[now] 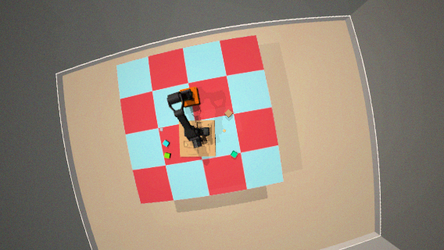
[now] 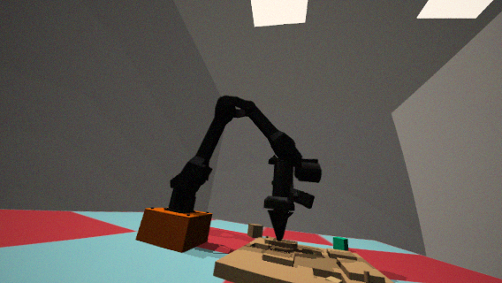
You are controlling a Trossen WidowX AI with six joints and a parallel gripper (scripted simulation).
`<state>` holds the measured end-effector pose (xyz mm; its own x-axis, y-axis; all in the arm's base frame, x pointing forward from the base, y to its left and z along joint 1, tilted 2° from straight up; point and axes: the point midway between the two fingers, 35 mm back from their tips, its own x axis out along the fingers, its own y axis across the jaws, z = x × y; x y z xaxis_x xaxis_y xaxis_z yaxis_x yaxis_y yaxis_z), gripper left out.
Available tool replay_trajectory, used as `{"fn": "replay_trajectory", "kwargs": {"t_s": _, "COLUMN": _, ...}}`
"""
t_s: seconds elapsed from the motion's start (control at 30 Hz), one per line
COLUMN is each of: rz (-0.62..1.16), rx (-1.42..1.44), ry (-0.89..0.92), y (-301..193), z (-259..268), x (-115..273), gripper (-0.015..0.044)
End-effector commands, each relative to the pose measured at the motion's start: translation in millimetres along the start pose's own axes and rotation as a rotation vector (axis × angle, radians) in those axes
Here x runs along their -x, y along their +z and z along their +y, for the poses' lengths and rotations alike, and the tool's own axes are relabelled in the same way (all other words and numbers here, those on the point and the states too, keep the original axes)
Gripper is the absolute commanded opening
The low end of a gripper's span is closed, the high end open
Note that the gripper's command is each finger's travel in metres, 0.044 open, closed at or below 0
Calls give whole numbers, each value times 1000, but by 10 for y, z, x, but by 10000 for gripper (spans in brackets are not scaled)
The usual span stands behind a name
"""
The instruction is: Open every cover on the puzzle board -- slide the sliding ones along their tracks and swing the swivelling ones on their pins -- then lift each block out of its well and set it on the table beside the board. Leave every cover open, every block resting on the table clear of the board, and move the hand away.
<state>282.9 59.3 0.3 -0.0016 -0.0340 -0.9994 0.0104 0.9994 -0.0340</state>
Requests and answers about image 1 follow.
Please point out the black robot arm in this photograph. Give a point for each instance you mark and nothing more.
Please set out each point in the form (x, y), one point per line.
(191, 133)

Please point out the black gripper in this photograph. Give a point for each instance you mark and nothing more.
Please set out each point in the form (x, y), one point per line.
(203, 131)

